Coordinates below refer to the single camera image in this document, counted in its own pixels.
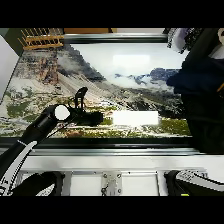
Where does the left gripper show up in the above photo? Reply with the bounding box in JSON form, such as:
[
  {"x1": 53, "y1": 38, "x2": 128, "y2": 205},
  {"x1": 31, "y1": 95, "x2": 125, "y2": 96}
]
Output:
[{"x1": 71, "y1": 110, "x2": 105, "y2": 128}]

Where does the silver frame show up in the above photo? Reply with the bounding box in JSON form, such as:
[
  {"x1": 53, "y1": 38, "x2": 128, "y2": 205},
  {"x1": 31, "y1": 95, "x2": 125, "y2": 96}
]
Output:
[{"x1": 0, "y1": 145, "x2": 224, "y2": 197}]

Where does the black garment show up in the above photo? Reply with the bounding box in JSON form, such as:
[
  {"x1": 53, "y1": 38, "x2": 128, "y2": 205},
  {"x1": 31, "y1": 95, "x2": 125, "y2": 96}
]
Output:
[{"x1": 180, "y1": 27, "x2": 224, "y2": 155}]

